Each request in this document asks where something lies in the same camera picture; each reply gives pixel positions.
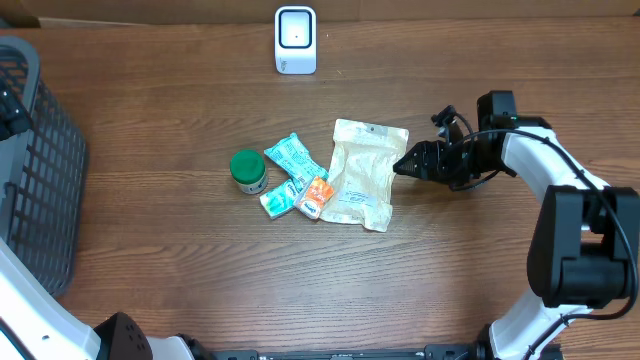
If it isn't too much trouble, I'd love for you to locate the beige resealable pouch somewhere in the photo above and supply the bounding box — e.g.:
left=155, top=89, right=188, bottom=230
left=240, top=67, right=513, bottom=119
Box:
left=320, top=119, right=409, bottom=232

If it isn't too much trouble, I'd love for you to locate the orange tissue packet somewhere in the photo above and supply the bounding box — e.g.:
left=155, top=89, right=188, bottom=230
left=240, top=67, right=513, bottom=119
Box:
left=294, top=176, right=335, bottom=220

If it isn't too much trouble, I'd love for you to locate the teal snack packet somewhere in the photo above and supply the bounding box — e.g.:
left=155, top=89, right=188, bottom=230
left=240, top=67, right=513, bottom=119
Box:
left=264, top=132, right=329, bottom=191

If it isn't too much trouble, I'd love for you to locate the small green white box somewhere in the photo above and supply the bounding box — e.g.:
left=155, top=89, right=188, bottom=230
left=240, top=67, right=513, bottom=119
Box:
left=259, top=179, right=299, bottom=219

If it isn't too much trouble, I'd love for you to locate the green lid Knorr jar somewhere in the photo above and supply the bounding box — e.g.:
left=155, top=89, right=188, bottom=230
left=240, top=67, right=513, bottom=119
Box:
left=230, top=149, right=268, bottom=195

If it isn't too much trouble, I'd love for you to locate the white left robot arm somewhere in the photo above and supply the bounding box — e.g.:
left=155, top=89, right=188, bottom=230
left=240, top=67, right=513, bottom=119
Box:
left=1, top=241, right=194, bottom=360

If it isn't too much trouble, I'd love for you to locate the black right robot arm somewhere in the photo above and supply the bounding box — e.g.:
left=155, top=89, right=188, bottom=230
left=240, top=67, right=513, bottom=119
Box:
left=393, top=90, right=639, bottom=360

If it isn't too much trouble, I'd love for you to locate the white barcode scanner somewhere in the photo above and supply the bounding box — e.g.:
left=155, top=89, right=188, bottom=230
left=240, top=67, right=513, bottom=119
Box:
left=274, top=5, right=317, bottom=75

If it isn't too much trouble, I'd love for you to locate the black mesh basket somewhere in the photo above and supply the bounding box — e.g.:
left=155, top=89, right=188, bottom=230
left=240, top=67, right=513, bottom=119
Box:
left=1, top=36, right=89, bottom=297

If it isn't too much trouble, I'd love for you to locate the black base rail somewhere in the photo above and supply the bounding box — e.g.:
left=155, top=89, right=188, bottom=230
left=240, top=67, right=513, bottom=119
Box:
left=211, top=344, right=483, bottom=360

